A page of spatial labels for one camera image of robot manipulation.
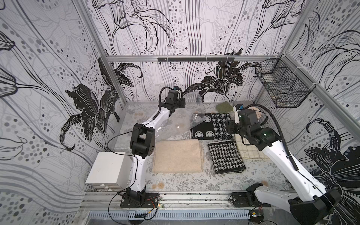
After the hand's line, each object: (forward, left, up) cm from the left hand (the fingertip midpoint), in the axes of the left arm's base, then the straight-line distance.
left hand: (183, 101), depth 98 cm
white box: (-48, +36, -5) cm, 61 cm away
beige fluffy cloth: (-35, +2, -13) cm, 38 cm away
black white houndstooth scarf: (-36, -28, -12) cm, 47 cm away
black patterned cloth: (-13, -20, -12) cm, 27 cm away
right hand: (-24, -28, +9) cm, 38 cm away
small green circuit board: (-64, -40, -16) cm, 77 cm away
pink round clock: (+1, -60, -12) cm, 61 cm away
